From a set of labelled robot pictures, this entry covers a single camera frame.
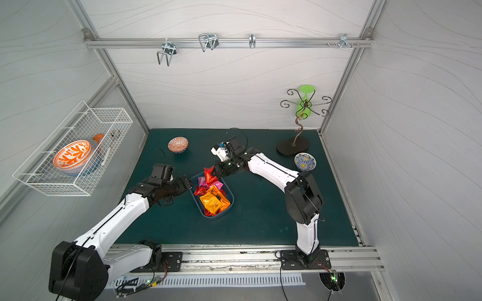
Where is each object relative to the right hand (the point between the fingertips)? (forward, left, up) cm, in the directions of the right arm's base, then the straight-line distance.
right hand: (211, 173), depth 82 cm
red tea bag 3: (-14, +1, -11) cm, 18 cm away
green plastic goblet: (+31, -43, +13) cm, 55 cm away
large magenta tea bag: (+1, +6, -10) cm, 11 cm away
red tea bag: (-2, 0, -1) cm, 3 cm away
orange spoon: (+5, +45, +17) cm, 48 cm away
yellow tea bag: (-10, -1, -8) cm, 13 cm away
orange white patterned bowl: (-8, +44, +21) cm, 49 cm away
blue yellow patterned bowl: (+19, -48, -16) cm, 54 cm away
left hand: (-5, +11, -5) cm, 13 cm away
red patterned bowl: (+27, +27, -13) cm, 40 cm away
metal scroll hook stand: (+30, -45, -15) cm, 56 cm away
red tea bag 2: (-3, +7, -12) cm, 14 cm away
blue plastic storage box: (+2, +10, -11) cm, 16 cm away
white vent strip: (-40, +24, -16) cm, 49 cm away
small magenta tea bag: (0, -2, -10) cm, 11 cm away
